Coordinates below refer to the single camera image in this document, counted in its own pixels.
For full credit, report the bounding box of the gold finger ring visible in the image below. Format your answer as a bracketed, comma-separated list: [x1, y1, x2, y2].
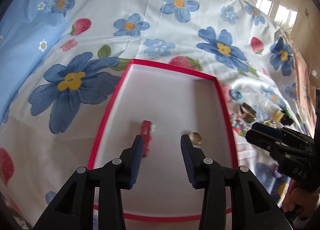
[188, 131, 203, 146]

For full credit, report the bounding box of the red hair clip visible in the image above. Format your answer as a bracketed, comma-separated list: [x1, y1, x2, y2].
[140, 120, 156, 158]

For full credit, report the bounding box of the yellow claw hair clip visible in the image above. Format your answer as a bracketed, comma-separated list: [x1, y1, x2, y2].
[272, 110, 285, 123]

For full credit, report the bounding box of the colourful chunky bead bracelet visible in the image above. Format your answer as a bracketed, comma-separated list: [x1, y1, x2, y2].
[229, 112, 253, 137]

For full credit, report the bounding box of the gold green face wristwatch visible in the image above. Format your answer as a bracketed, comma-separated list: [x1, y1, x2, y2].
[239, 103, 257, 124]

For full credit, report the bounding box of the person's right hand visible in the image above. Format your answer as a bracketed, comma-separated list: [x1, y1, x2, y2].
[281, 179, 319, 218]

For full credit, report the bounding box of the black velvet scrunchie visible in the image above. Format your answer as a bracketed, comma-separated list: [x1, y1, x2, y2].
[280, 110, 293, 126]

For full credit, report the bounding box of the red shallow box tray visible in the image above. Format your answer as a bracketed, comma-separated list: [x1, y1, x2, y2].
[87, 59, 238, 222]

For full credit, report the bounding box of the pink cartoon blanket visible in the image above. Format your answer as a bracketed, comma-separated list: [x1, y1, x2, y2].
[283, 32, 317, 137]

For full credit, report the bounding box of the floral white bed sheet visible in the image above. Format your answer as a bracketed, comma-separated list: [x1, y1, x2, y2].
[1, 0, 307, 229]

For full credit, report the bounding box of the light blue floral pillow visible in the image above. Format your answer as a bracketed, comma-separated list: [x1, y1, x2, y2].
[1, 0, 67, 121]

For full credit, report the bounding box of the small blue hair tie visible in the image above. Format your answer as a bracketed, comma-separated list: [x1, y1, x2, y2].
[229, 89, 243, 102]

